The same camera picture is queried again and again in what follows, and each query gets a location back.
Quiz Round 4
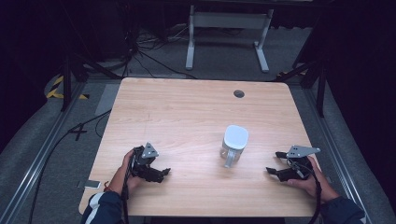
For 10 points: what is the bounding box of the black tape cross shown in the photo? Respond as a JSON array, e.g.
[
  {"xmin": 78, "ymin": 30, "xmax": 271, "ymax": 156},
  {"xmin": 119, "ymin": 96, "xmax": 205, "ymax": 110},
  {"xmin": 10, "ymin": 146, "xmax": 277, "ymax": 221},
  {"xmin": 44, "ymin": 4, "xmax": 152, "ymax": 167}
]
[{"xmin": 68, "ymin": 122, "xmax": 89, "ymax": 142}]

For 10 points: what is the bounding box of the long black floor cable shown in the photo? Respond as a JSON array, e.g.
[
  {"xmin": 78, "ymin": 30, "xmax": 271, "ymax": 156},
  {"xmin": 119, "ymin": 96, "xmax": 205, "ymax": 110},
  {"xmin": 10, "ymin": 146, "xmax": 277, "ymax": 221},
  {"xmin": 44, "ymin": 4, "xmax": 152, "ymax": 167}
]
[{"xmin": 28, "ymin": 109, "xmax": 112, "ymax": 224}]

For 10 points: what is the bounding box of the bundle of black floor cables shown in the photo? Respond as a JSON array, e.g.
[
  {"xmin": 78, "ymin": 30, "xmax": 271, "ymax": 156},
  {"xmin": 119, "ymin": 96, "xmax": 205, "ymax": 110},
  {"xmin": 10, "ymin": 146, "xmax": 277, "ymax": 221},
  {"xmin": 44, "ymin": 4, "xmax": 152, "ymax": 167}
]
[{"xmin": 122, "ymin": 24, "xmax": 198, "ymax": 80}]

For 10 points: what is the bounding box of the person's right hand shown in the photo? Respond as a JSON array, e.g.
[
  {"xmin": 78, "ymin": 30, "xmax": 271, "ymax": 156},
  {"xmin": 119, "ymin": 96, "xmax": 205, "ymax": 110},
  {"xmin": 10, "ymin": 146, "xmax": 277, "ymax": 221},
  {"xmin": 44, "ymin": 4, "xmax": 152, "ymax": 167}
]
[{"xmin": 286, "ymin": 156, "xmax": 334, "ymax": 203}]

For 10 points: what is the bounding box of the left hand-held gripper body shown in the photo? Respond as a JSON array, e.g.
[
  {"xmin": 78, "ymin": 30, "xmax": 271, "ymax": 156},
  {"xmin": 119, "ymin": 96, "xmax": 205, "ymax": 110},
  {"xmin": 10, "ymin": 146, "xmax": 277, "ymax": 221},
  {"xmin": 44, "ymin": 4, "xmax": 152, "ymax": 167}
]
[{"xmin": 132, "ymin": 142, "xmax": 161, "ymax": 183}]

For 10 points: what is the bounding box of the yellow and black floor tape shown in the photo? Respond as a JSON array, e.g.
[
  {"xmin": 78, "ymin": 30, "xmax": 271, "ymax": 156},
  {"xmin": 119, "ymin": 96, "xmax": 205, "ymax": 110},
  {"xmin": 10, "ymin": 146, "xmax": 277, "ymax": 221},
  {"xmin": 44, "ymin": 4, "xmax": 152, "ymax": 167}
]
[{"xmin": 46, "ymin": 75, "xmax": 91, "ymax": 101}]

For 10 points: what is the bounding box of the aluminium floor rail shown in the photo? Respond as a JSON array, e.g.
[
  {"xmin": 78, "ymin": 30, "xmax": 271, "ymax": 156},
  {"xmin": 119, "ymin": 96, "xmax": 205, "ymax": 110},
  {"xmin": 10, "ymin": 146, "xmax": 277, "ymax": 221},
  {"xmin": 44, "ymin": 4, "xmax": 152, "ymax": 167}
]
[
  {"xmin": 302, "ymin": 87, "xmax": 373, "ymax": 224},
  {"xmin": 0, "ymin": 79, "xmax": 89, "ymax": 224}
]

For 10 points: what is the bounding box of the person's left hand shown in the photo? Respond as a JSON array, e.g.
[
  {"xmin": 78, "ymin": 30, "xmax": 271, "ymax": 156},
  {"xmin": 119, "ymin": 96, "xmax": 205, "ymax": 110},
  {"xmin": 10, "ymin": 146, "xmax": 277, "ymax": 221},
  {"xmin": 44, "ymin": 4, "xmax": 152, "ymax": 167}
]
[{"xmin": 121, "ymin": 148, "xmax": 148, "ymax": 189}]

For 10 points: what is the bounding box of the white metal desk frame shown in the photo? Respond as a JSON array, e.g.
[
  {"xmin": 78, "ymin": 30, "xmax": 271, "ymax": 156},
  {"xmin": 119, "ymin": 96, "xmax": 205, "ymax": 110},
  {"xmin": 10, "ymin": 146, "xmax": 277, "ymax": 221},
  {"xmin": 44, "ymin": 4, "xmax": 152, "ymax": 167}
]
[{"xmin": 185, "ymin": 4, "xmax": 276, "ymax": 74}]

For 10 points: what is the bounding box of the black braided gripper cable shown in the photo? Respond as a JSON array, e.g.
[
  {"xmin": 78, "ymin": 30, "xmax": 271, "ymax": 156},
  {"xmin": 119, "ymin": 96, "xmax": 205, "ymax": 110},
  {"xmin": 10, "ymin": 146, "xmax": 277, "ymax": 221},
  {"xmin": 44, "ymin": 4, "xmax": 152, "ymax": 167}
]
[
  {"xmin": 306, "ymin": 161, "xmax": 323, "ymax": 224},
  {"xmin": 121, "ymin": 148, "xmax": 138, "ymax": 224}
]

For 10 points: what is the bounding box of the black tripod stand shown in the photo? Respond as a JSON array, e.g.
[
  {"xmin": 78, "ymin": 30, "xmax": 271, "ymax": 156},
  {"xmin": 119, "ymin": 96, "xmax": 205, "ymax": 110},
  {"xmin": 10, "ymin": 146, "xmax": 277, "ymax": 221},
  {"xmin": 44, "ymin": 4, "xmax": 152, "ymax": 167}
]
[
  {"xmin": 60, "ymin": 50, "xmax": 123, "ymax": 113},
  {"xmin": 274, "ymin": 57, "xmax": 329, "ymax": 119}
]

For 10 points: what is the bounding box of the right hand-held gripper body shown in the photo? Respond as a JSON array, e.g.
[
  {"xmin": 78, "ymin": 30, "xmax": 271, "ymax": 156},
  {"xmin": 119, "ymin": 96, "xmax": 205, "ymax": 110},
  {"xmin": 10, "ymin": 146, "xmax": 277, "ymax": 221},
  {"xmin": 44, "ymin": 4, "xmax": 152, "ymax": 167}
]
[{"xmin": 278, "ymin": 145, "xmax": 322, "ymax": 183}]

